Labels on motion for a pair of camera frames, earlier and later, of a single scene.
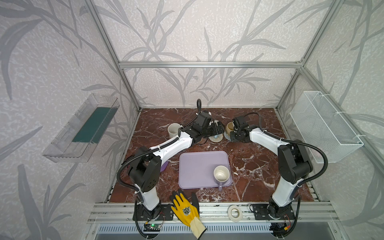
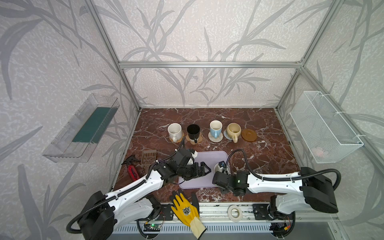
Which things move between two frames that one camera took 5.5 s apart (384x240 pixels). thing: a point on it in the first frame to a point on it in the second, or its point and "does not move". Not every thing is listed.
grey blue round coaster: (226, 135) does not move
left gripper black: (216, 129) to (188, 171)
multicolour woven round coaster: (216, 138) does not move
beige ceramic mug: (229, 127) does not move
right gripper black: (235, 131) to (218, 177)
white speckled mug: (173, 129) does not move
